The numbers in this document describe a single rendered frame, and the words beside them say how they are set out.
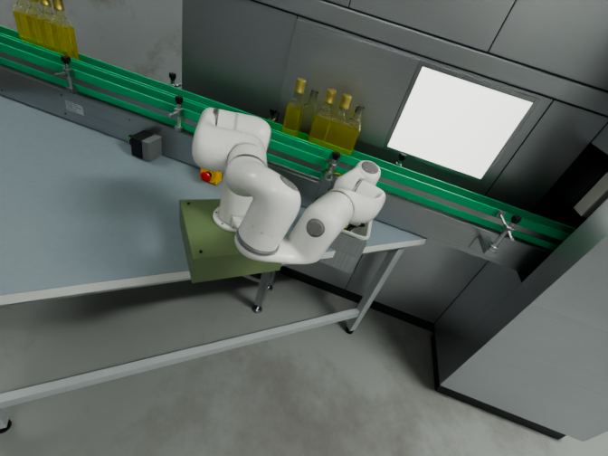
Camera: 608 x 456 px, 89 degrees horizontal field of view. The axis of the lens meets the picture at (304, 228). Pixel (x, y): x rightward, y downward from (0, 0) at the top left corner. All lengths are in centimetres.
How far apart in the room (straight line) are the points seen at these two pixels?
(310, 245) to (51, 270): 65
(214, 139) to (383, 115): 82
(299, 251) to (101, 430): 113
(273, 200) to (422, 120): 93
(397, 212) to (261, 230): 83
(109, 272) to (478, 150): 131
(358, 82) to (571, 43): 67
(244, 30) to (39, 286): 110
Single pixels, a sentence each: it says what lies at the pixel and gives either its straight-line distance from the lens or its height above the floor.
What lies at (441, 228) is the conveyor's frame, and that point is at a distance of 135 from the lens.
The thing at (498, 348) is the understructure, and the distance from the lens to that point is 159.
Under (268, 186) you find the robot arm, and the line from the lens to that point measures 52.
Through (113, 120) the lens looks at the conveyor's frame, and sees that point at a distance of 151.
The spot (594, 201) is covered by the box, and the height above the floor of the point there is 107.
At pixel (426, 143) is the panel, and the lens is 138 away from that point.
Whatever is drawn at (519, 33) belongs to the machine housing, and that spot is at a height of 147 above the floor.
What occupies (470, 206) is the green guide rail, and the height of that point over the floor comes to 94.
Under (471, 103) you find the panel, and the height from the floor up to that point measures 124.
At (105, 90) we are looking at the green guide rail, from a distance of 152.
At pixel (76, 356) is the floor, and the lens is 171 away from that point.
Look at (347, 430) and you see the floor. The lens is 162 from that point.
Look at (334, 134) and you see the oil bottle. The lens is 123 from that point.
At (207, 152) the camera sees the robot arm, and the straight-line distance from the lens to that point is 68.
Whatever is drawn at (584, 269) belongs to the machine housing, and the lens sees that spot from 135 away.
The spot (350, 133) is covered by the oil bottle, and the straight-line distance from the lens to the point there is 121.
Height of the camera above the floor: 143
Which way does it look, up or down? 37 degrees down
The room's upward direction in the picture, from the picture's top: 18 degrees clockwise
